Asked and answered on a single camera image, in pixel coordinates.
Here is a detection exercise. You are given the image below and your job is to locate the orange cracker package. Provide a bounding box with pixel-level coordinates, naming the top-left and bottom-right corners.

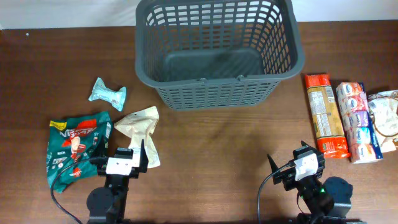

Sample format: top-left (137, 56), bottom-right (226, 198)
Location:
top-left (304, 74), bottom-right (350, 159)

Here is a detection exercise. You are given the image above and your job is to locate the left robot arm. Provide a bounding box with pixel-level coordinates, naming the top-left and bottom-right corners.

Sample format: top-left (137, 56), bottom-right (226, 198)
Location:
top-left (86, 140), bottom-right (149, 224)

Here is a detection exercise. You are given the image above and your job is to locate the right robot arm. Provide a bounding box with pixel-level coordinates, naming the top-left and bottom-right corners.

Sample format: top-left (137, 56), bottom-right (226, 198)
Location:
top-left (257, 141), bottom-right (362, 224)

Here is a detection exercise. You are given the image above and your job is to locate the white brown snack bag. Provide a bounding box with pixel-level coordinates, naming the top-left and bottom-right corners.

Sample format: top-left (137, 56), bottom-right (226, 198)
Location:
top-left (368, 90), bottom-right (397, 153)

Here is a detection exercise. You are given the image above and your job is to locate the green snack bag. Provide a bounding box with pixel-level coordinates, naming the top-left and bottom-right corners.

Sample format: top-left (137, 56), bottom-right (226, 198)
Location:
top-left (46, 111), bottom-right (113, 193)

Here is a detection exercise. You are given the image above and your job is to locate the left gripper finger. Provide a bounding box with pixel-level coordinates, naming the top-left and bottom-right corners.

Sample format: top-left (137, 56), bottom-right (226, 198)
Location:
top-left (139, 140), bottom-right (149, 173)
top-left (93, 136), bottom-right (108, 157)

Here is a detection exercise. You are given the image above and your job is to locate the beige paper pouch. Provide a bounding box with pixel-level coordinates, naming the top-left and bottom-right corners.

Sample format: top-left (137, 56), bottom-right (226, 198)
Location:
top-left (114, 106), bottom-right (160, 168)

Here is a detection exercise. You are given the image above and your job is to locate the teal small snack packet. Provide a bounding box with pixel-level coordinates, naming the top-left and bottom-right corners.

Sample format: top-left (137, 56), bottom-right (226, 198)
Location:
top-left (88, 77), bottom-right (127, 112)

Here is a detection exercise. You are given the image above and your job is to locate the grey plastic basket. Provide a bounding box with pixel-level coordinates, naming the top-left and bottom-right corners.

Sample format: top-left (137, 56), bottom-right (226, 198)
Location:
top-left (135, 0), bottom-right (305, 110)

